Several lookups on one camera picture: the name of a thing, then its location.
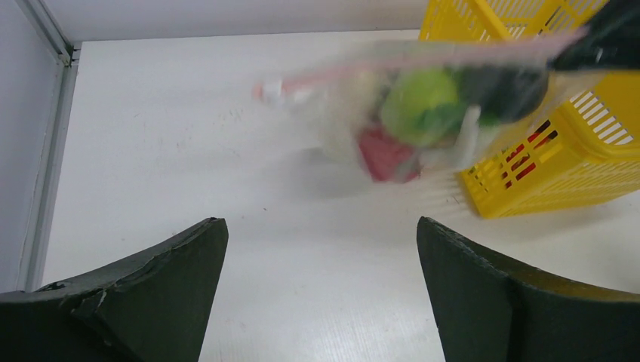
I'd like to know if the yellow plastic basket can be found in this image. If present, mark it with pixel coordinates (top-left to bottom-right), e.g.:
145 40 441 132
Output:
420 0 639 218

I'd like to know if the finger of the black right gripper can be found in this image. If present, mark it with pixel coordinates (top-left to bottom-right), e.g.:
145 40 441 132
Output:
547 0 639 71

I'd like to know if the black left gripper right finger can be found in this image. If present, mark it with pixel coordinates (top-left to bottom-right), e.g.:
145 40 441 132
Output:
417 217 639 361

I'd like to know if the white toy radish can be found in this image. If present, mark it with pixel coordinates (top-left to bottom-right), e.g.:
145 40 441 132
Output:
418 105 501 170

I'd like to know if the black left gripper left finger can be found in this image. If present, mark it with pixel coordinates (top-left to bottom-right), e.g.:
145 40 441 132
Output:
1 218 229 361

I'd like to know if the green toy apple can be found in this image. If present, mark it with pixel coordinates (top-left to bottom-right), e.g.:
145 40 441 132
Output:
379 68 467 146

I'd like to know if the clear pink zip top bag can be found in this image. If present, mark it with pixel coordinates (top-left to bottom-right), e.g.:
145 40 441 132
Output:
254 29 595 183

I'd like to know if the red toy bell pepper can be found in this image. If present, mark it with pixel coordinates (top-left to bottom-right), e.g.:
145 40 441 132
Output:
356 126 420 183

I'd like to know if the aluminium frame rail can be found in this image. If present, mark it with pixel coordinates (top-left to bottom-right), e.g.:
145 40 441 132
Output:
15 1 82 292

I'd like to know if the dark toy avocado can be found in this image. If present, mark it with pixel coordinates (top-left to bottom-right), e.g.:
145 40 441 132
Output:
456 66 549 127

